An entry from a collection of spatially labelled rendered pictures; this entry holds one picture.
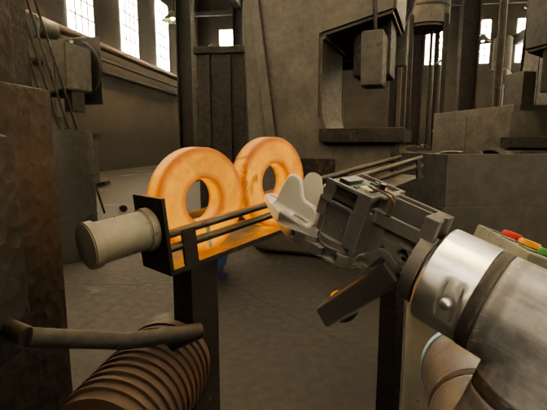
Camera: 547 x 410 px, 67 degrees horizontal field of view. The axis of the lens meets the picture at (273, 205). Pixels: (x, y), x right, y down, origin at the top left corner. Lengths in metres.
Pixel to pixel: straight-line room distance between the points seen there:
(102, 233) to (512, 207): 2.05
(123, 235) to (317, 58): 2.41
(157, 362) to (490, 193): 1.93
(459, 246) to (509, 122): 3.56
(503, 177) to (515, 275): 1.93
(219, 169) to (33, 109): 0.28
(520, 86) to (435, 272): 3.64
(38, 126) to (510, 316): 0.64
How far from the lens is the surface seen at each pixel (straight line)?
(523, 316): 0.36
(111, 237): 0.54
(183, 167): 0.60
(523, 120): 3.98
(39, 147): 0.72
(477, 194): 2.22
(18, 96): 0.69
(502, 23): 6.86
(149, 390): 0.52
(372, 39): 2.57
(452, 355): 0.52
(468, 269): 0.37
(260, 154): 0.69
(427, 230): 0.39
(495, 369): 0.38
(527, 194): 2.38
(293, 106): 2.85
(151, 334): 0.54
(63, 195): 3.00
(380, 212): 0.41
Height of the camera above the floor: 0.79
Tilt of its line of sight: 8 degrees down
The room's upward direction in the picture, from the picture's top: straight up
